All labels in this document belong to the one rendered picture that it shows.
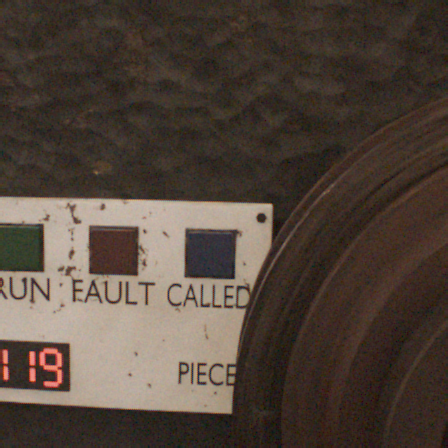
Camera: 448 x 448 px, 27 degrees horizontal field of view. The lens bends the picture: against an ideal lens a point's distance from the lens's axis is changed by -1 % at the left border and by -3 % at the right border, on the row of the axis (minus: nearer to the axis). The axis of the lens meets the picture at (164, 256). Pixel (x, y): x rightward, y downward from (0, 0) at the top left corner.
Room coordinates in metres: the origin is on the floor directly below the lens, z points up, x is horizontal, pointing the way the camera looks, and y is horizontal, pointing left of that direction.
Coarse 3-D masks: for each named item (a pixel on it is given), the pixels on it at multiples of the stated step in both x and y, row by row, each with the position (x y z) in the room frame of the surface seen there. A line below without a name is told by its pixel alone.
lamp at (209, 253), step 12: (192, 240) 0.75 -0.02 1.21; (204, 240) 0.75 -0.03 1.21; (216, 240) 0.75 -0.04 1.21; (228, 240) 0.75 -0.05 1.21; (192, 252) 0.75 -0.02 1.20; (204, 252) 0.75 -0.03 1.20; (216, 252) 0.75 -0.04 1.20; (228, 252) 0.75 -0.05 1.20; (192, 264) 0.75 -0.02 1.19; (204, 264) 0.75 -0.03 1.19; (216, 264) 0.75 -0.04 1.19; (228, 264) 0.75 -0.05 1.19
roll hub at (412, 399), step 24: (432, 312) 0.56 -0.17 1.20; (408, 336) 0.57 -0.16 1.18; (432, 336) 0.53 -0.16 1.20; (408, 360) 0.54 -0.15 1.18; (432, 360) 0.52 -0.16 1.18; (384, 384) 0.57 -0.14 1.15; (408, 384) 0.53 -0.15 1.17; (432, 384) 0.52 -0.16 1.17; (384, 408) 0.55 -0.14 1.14; (408, 408) 0.53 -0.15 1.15; (432, 408) 0.52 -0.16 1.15; (384, 432) 0.53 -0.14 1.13; (408, 432) 0.53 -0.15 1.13; (432, 432) 0.52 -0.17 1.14
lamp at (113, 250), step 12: (96, 240) 0.76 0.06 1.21; (108, 240) 0.76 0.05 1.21; (120, 240) 0.76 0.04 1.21; (132, 240) 0.76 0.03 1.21; (96, 252) 0.76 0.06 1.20; (108, 252) 0.76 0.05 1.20; (120, 252) 0.76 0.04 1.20; (132, 252) 0.76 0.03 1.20; (96, 264) 0.76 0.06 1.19; (108, 264) 0.76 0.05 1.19; (120, 264) 0.76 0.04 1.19; (132, 264) 0.76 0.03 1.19
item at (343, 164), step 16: (416, 112) 0.67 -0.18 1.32; (432, 112) 0.67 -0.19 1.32; (384, 128) 0.68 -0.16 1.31; (400, 128) 0.67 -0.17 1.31; (368, 144) 0.68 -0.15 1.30; (352, 160) 0.68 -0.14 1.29; (336, 176) 0.68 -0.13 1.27; (320, 192) 0.68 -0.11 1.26; (304, 208) 0.68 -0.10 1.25; (288, 224) 0.68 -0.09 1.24; (272, 256) 0.68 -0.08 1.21; (256, 288) 0.68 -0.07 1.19; (240, 336) 0.69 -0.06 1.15
